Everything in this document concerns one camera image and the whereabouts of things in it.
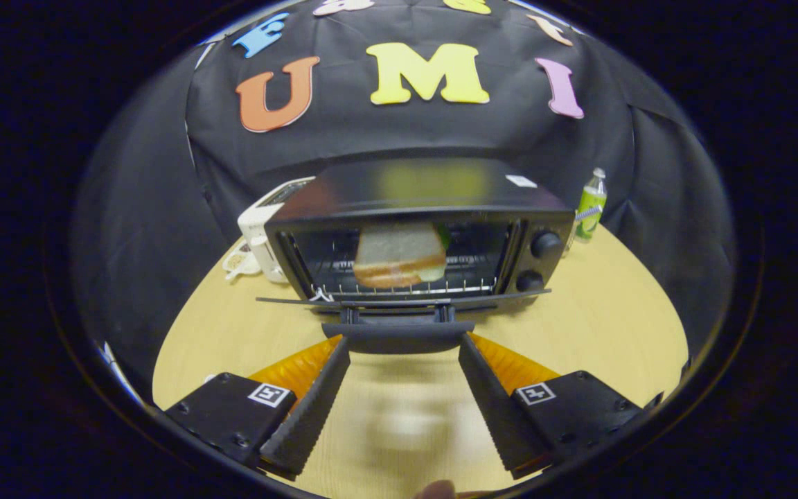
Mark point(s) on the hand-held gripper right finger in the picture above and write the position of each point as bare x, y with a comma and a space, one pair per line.
492, 409

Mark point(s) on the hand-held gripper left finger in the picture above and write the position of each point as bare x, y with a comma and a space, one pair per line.
312, 409

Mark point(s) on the toast sandwich with lettuce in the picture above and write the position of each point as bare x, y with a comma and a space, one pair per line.
399, 253

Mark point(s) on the black toaster oven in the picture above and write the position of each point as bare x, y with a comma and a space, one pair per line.
406, 184

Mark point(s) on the white pop-up toaster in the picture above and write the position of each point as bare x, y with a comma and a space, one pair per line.
255, 222

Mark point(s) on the white dish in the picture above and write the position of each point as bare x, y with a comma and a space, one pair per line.
212, 378

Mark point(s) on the small white object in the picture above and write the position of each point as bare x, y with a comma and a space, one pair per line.
236, 263

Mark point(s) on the green label plastic bottle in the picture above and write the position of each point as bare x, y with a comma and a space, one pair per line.
591, 208

